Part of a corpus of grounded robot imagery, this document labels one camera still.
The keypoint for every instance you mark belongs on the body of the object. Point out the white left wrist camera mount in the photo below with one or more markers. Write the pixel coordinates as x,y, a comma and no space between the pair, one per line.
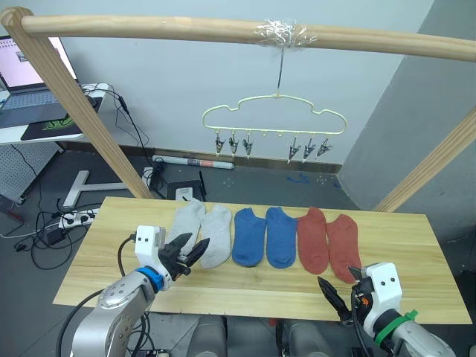
147,245

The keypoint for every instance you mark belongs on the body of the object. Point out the white rolled tube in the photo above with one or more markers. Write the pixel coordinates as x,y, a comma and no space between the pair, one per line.
193,161

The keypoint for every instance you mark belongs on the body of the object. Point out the open gray laptop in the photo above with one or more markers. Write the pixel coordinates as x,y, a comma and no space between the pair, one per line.
29,104

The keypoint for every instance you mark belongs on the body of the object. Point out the red ankle sock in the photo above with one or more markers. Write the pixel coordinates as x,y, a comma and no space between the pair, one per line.
344,245
312,238

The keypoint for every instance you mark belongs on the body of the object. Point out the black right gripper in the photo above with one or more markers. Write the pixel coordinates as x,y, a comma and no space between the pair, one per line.
362,301

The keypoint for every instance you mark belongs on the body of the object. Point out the black mouse pad green logo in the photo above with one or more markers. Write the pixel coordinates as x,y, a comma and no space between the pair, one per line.
56,124

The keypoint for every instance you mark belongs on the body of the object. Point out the metal hanger clip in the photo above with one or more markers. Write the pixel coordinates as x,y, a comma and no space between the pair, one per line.
324,148
247,145
219,143
233,143
292,150
308,150

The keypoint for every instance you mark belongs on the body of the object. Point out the clear tape wrap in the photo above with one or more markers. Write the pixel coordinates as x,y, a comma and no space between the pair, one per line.
282,33

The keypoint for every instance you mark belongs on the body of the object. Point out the black box with white label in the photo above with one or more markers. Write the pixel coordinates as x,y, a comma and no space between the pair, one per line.
175,186

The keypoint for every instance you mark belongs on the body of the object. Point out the white desk foot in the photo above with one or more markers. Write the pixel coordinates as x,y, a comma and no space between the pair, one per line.
78,186

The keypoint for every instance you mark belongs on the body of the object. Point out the horizontal wooden rack pole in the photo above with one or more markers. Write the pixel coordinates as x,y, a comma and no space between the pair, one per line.
148,29

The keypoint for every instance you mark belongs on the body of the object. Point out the black computer mouse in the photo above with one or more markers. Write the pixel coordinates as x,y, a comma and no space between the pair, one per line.
92,101

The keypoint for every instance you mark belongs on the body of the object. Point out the white desk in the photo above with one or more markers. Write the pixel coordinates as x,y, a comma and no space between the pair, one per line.
11,135

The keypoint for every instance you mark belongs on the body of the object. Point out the black power adapter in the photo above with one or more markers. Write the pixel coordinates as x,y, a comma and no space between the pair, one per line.
55,237

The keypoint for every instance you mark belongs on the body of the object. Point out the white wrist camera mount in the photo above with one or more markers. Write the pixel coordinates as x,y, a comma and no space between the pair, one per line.
385,290
147,245

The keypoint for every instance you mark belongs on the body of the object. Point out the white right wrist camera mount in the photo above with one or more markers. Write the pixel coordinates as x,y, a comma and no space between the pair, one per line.
385,290

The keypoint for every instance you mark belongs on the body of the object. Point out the gray ankle sock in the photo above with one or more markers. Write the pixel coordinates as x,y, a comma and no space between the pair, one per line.
215,238
186,219

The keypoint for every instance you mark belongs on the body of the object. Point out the white power strip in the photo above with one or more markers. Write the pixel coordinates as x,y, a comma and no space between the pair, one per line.
76,217

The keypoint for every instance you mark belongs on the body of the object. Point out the blue ankle sock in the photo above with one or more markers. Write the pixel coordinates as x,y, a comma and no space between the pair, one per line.
247,238
280,238

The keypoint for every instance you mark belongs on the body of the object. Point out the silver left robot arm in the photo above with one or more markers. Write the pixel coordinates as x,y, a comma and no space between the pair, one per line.
119,297

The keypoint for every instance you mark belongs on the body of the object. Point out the white pegboard panel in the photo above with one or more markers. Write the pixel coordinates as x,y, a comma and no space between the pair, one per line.
22,167

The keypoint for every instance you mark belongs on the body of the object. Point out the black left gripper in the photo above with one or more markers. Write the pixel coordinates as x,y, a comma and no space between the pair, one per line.
175,266

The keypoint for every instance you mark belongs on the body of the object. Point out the cream clip hanger frame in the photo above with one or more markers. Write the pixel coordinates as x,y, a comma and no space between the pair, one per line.
277,96

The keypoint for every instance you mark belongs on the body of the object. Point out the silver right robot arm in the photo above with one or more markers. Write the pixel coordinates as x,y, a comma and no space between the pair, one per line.
413,338

